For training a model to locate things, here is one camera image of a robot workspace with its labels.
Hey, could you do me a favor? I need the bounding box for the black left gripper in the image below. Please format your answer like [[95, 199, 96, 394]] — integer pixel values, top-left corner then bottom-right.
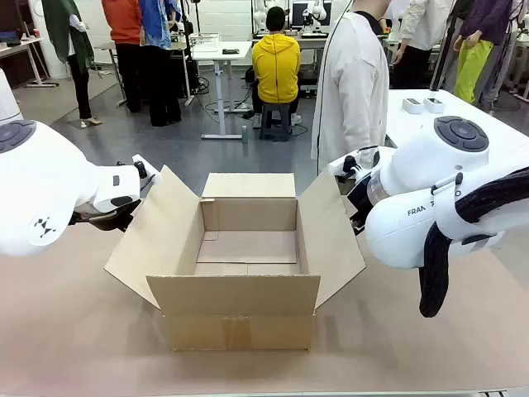
[[69, 200, 142, 233]]

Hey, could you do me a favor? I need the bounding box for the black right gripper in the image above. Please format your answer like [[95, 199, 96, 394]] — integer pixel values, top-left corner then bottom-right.
[[346, 181, 375, 237]]

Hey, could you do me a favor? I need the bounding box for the brown cardboard box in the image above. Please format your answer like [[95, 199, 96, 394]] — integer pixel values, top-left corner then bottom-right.
[[102, 164, 367, 353]]

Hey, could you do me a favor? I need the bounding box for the person's right forearm white sleeve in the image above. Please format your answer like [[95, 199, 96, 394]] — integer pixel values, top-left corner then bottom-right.
[[342, 103, 389, 152]]

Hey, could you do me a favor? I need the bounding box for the grey stool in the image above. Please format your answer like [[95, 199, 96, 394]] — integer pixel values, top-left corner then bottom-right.
[[259, 103, 293, 141]]

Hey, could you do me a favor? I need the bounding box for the person in white cardigan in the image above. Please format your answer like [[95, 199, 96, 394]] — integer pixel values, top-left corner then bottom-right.
[[310, 0, 392, 175]]

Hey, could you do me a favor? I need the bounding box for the person in yellow hoodie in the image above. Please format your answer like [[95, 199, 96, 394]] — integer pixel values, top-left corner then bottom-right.
[[250, 6, 303, 126]]

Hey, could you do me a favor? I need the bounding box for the person in blue shirt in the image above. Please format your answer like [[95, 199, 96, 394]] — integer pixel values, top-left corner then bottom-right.
[[138, 0, 183, 127]]

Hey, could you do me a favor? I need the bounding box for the black slanted pole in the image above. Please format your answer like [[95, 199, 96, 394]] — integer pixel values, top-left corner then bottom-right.
[[428, 0, 466, 93]]

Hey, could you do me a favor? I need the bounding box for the grey background workbench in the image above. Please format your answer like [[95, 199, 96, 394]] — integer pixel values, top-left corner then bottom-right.
[[299, 29, 331, 90]]

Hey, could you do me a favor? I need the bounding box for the person in white jacket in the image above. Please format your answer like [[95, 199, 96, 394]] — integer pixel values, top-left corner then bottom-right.
[[390, 0, 446, 90]]

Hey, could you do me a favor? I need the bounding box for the person in lime trousers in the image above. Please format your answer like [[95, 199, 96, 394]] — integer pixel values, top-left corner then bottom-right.
[[451, 0, 516, 105]]

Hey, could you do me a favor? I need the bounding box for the person with green scarf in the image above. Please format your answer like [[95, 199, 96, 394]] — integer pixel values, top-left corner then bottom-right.
[[40, 0, 103, 127]]

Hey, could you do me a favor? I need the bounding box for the person in grey trousers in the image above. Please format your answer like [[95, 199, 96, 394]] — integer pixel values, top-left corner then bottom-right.
[[479, 0, 529, 115]]

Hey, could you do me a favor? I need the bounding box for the white table with clutter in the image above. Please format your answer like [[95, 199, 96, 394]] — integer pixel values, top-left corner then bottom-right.
[[0, 36, 60, 88]]

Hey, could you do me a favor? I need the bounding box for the person in orange top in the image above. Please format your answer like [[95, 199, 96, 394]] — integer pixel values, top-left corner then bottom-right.
[[100, 0, 145, 114]]

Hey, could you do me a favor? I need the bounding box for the black computer monitor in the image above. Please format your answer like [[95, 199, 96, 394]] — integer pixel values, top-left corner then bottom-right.
[[291, 2, 310, 26]]

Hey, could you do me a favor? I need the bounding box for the white standing desk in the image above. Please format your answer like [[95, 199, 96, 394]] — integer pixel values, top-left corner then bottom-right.
[[190, 40, 254, 141]]

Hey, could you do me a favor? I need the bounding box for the clear plastic box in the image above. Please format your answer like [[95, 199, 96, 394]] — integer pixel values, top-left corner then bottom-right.
[[190, 33, 220, 50]]

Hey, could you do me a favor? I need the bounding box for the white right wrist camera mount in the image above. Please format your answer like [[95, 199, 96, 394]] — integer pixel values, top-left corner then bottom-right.
[[327, 151, 375, 183]]

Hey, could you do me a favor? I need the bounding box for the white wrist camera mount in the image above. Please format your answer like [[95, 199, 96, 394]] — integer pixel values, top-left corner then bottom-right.
[[131, 154, 162, 195], [327, 151, 375, 183]]

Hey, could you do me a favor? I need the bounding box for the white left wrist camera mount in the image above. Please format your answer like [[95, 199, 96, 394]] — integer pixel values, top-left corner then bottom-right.
[[131, 154, 162, 195]]

